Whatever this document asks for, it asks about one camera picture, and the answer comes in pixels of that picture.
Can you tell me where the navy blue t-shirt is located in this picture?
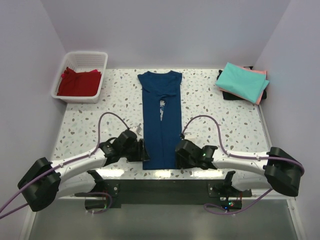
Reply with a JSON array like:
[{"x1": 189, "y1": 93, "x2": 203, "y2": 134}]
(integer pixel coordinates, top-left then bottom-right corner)
[{"x1": 137, "y1": 70, "x2": 183, "y2": 170}]

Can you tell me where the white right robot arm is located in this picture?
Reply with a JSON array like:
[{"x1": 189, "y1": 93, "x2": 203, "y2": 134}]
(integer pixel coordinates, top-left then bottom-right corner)
[{"x1": 175, "y1": 139, "x2": 305, "y2": 197}]

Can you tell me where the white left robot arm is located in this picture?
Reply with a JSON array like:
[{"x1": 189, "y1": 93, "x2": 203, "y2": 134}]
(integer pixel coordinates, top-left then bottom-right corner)
[{"x1": 17, "y1": 129, "x2": 150, "y2": 212}]

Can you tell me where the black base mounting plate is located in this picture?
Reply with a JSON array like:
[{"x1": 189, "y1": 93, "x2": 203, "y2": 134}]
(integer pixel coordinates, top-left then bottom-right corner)
[{"x1": 74, "y1": 169, "x2": 253, "y2": 214}]

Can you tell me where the folded black t-shirt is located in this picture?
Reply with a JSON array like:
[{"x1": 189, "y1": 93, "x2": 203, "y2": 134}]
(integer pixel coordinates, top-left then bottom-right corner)
[{"x1": 219, "y1": 66, "x2": 267, "y2": 105}]

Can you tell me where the red t-shirt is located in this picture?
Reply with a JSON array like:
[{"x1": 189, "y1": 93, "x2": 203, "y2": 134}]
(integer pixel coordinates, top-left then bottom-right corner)
[{"x1": 57, "y1": 67, "x2": 102, "y2": 97}]

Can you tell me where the white plastic laundry basket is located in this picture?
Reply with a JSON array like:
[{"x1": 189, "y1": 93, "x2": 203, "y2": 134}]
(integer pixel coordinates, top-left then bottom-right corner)
[{"x1": 51, "y1": 51, "x2": 108, "y2": 104}]

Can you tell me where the folded salmon pink t-shirt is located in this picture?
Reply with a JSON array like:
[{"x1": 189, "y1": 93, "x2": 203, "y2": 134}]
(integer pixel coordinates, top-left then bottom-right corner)
[{"x1": 242, "y1": 67, "x2": 269, "y2": 105}]

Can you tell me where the folded teal t-shirt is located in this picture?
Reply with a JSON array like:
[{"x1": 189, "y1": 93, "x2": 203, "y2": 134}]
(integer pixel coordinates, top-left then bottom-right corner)
[{"x1": 215, "y1": 61, "x2": 270, "y2": 105}]

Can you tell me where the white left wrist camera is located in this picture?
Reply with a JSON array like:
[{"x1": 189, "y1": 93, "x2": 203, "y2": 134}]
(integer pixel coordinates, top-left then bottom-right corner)
[{"x1": 131, "y1": 125, "x2": 143, "y2": 138}]

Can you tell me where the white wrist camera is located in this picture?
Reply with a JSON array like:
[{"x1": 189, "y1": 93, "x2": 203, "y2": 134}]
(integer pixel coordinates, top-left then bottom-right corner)
[
  {"x1": 131, "y1": 125, "x2": 143, "y2": 138},
  {"x1": 180, "y1": 132, "x2": 197, "y2": 142}
]

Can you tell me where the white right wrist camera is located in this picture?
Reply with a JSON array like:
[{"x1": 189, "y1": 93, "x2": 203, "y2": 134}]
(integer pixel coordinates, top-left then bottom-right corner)
[{"x1": 180, "y1": 132, "x2": 197, "y2": 142}]

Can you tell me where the aluminium extrusion rail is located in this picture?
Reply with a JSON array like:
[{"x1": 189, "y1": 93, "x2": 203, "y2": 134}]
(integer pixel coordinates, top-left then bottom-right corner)
[{"x1": 31, "y1": 184, "x2": 297, "y2": 201}]

